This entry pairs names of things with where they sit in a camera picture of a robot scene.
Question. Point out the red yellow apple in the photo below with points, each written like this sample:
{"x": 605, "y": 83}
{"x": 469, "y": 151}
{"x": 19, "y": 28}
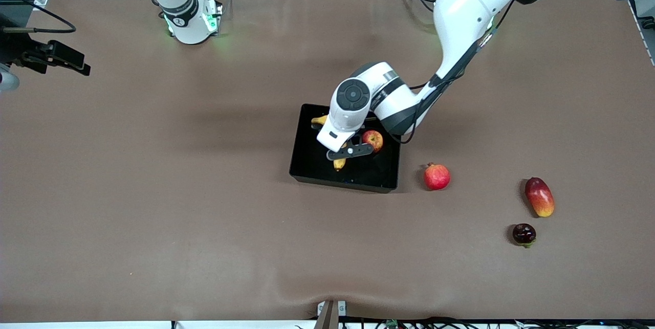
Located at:
{"x": 373, "y": 140}

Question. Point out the yellow banana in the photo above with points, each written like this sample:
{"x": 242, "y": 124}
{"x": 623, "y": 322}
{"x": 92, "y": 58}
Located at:
{"x": 340, "y": 165}

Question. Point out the black plastic box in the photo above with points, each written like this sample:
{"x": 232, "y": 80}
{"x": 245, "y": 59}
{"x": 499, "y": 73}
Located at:
{"x": 368, "y": 175}

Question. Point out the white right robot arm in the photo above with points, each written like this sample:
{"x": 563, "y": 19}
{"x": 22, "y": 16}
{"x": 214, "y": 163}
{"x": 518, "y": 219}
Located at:
{"x": 189, "y": 27}

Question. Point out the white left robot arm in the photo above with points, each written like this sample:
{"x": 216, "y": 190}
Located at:
{"x": 471, "y": 6}

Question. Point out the red pomegranate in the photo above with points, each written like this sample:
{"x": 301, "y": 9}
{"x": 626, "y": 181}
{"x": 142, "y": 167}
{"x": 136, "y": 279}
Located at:
{"x": 436, "y": 177}

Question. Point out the brown table cover cloth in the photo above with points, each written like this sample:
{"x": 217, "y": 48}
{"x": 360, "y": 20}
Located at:
{"x": 204, "y": 216}

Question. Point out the dark purple mangosteen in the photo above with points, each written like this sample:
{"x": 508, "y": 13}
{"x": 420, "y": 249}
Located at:
{"x": 524, "y": 233}

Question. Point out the red yellow mango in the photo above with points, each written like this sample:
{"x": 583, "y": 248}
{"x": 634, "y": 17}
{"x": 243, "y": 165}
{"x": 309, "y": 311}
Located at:
{"x": 540, "y": 198}

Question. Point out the grey table clamp bracket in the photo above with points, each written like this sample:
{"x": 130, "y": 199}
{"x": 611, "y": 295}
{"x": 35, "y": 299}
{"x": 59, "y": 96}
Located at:
{"x": 330, "y": 316}

